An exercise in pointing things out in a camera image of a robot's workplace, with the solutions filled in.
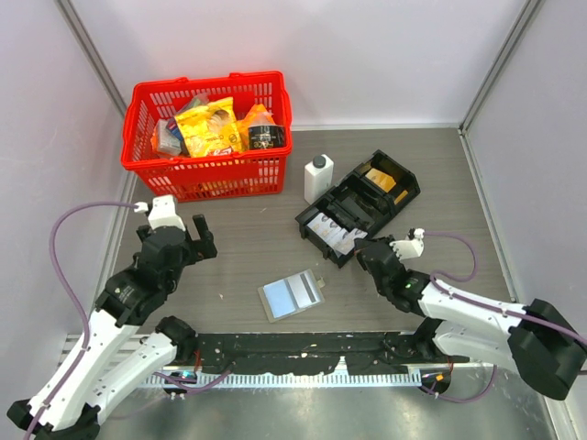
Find white patterned credit card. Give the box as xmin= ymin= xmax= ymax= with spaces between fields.
xmin=335 ymin=228 xmax=368 ymax=255

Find grey leather card holder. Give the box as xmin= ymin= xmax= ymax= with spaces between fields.
xmin=258 ymin=269 xmax=325 ymax=323

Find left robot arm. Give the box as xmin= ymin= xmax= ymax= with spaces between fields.
xmin=6 ymin=214 xmax=217 ymax=439

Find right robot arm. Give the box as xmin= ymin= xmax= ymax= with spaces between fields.
xmin=355 ymin=229 xmax=586 ymax=401

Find white card boxes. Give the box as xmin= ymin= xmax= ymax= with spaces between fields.
xmin=307 ymin=213 xmax=352 ymax=256

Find white card magnetic stripe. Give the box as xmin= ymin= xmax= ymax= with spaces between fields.
xmin=285 ymin=270 xmax=323 ymax=310

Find black compartment organizer tray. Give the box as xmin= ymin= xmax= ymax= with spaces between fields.
xmin=295 ymin=150 xmax=421 ymax=268

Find white bottle grey cap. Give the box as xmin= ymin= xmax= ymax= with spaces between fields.
xmin=304 ymin=154 xmax=334 ymax=204

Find grey green snack packet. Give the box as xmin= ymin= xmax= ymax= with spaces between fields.
xmin=150 ymin=119 xmax=183 ymax=158

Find red plastic shopping basket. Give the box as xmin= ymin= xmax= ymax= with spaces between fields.
xmin=121 ymin=71 xmax=293 ymax=202

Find yellow chips bag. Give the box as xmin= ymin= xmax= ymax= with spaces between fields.
xmin=174 ymin=97 xmax=245 ymax=158

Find black labelled jar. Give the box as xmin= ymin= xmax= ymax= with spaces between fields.
xmin=249 ymin=125 xmax=286 ymax=150

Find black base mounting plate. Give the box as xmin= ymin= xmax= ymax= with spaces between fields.
xmin=141 ymin=330 xmax=469 ymax=375

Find orange snack bag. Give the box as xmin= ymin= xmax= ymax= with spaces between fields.
xmin=237 ymin=104 xmax=275 ymax=150

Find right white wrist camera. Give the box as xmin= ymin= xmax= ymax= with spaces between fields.
xmin=390 ymin=228 xmax=425 ymax=261

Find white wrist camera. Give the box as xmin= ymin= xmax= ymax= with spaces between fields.
xmin=390 ymin=228 xmax=425 ymax=261
xmin=133 ymin=194 xmax=186 ymax=231

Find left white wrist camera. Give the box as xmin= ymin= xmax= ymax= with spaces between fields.
xmin=133 ymin=194 xmax=186 ymax=231

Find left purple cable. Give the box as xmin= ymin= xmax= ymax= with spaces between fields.
xmin=22 ymin=201 xmax=230 ymax=440

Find purple cable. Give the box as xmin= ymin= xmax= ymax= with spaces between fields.
xmin=22 ymin=201 xmax=230 ymax=440
xmin=410 ymin=228 xmax=587 ymax=404

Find white slotted cable duct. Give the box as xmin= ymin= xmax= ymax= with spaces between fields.
xmin=137 ymin=370 xmax=423 ymax=389

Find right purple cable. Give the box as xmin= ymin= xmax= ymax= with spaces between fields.
xmin=410 ymin=228 xmax=587 ymax=404

